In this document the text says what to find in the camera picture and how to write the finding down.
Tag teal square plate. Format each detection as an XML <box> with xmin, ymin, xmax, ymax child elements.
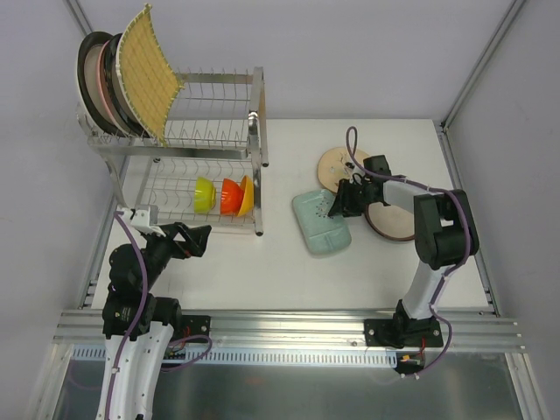
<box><xmin>292</xmin><ymin>189</ymin><xmax>352</xmax><ymax>256</ymax></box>

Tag beige oval floral plate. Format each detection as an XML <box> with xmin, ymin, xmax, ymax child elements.
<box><xmin>318</xmin><ymin>147</ymin><xmax>364</xmax><ymax>193</ymax></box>

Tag cream plate dark patterned rim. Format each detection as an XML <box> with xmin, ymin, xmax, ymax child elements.
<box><xmin>102</xmin><ymin>33</ymin><xmax>148</xmax><ymax>138</ymax></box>

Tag pink and cream floral plate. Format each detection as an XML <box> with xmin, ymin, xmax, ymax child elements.
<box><xmin>96</xmin><ymin>42</ymin><xmax>126</xmax><ymax>135</ymax></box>

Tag yellow woven bamboo mat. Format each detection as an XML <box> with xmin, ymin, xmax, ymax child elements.
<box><xmin>115</xmin><ymin>3</ymin><xmax>183</xmax><ymax>146</ymax></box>

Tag cream plate with metallic rim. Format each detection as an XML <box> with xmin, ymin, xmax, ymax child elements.
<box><xmin>76</xmin><ymin>31</ymin><xmax>123</xmax><ymax>137</ymax></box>

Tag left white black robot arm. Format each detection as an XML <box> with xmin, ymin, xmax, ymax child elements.
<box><xmin>96</xmin><ymin>222</ymin><xmax>213</xmax><ymax>419</ymax></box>

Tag steel two-tier dish rack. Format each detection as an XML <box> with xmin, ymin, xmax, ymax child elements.
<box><xmin>77</xmin><ymin>66</ymin><xmax>269</xmax><ymax>236</ymax></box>

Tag cream plate with red rim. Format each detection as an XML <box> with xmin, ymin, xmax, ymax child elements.
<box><xmin>364</xmin><ymin>203</ymin><xmax>415</xmax><ymax>242</ymax></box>

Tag lime green bowl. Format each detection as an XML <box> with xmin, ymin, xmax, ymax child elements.
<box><xmin>193</xmin><ymin>177</ymin><xmax>216</xmax><ymax>214</ymax></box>

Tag red orange bowl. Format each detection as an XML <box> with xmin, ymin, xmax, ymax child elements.
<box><xmin>220</xmin><ymin>178</ymin><xmax>244</xmax><ymax>215</ymax></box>

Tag yellow orange bowl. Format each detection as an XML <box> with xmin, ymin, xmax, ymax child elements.
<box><xmin>236</xmin><ymin>175</ymin><xmax>254</xmax><ymax>217</ymax></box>

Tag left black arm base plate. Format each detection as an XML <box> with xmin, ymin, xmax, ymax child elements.
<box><xmin>172</xmin><ymin>314</ymin><xmax>212</xmax><ymax>344</ymax></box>

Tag aluminium mounting rail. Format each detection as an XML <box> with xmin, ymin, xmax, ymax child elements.
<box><xmin>52</xmin><ymin>308</ymin><xmax>526</xmax><ymax>355</ymax></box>

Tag white slotted cable duct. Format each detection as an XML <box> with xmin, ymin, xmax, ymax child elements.
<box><xmin>71</xmin><ymin>345</ymin><xmax>397</xmax><ymax>368</ymax></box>

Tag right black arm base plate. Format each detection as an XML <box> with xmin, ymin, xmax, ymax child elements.
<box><xmin>364</xmin><ymin>317</ymin><xmax>444</xmax><ymax>349</ymax></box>

